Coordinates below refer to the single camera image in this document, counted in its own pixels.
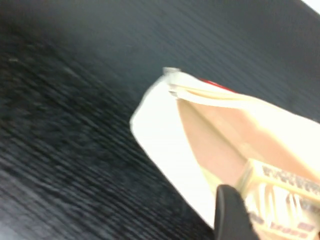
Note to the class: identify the cream zippered pencil case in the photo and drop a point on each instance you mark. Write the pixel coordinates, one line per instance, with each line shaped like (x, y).
(160, 135)

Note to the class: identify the cream printed eraser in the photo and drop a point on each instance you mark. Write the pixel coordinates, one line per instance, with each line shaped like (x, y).
(280, 197)

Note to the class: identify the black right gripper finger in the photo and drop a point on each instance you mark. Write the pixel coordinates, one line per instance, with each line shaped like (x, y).
(231, 215)

